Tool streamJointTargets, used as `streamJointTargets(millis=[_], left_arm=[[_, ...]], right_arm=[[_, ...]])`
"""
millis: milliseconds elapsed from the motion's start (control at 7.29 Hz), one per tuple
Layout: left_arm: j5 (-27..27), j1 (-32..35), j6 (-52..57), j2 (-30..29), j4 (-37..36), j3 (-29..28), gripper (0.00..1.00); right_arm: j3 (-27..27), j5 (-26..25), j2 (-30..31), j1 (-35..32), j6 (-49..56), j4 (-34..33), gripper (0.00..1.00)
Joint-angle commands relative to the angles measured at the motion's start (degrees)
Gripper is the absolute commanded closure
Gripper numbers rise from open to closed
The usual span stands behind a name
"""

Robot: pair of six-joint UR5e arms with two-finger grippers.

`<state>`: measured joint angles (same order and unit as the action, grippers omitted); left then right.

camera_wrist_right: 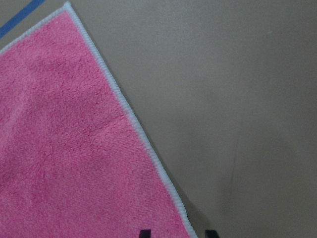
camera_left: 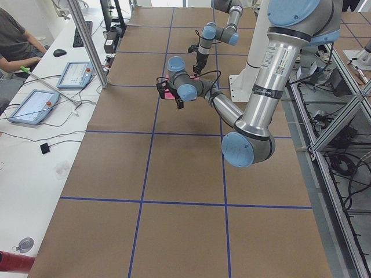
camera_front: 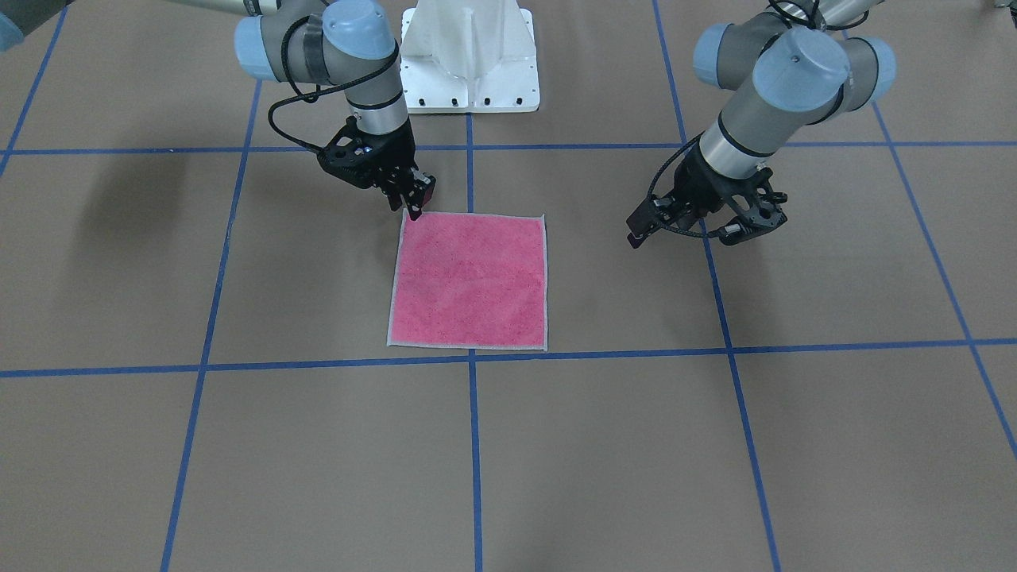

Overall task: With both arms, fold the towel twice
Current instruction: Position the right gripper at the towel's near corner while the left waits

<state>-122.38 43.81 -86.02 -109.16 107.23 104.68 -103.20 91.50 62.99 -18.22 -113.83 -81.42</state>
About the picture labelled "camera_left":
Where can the near teach pendant tablet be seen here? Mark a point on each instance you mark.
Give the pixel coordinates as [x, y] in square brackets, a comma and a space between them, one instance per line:
[35, 107]

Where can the black computer mouse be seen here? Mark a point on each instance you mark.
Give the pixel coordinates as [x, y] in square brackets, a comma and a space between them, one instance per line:
[59, 52]

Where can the black monitor stand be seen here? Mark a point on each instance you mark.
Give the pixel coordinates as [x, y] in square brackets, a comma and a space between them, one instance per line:
[107, 10]

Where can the pink and grey towel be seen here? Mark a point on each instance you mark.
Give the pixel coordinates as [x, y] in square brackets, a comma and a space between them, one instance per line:
[167, 93]

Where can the aluminium frame post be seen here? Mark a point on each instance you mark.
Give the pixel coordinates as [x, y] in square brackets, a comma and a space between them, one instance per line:
[80, 24]

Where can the green handled stick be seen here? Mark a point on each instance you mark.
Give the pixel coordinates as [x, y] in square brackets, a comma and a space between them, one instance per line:
[27, 71]

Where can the red cylinder object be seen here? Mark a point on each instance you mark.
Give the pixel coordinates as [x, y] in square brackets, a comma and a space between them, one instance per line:
[16, 263]

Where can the aluminium frame rack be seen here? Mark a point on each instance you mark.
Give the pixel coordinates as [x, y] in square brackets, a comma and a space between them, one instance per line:
[329, 106]

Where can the seated person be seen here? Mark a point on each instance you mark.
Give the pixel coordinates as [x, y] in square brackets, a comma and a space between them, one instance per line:
[18, 47]

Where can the small black box device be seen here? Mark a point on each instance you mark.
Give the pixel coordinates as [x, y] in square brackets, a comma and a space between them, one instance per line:
[112, 37]

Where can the far teach pendant tablet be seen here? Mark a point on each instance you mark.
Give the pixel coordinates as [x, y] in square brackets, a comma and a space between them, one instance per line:
[76, 75]

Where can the small black square pad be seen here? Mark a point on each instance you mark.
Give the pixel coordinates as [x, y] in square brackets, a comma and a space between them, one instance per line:
[45, 148]

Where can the teach pendant tablet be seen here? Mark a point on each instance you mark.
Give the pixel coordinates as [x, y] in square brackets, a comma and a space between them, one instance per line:
[35, 107]
[76, 75]

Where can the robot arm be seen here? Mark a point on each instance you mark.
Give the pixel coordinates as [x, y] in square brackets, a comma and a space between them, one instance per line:
[212, 33]
[293, 25]

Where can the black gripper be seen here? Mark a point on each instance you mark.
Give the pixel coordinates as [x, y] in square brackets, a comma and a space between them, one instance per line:
[179, 103]
[200, 58]

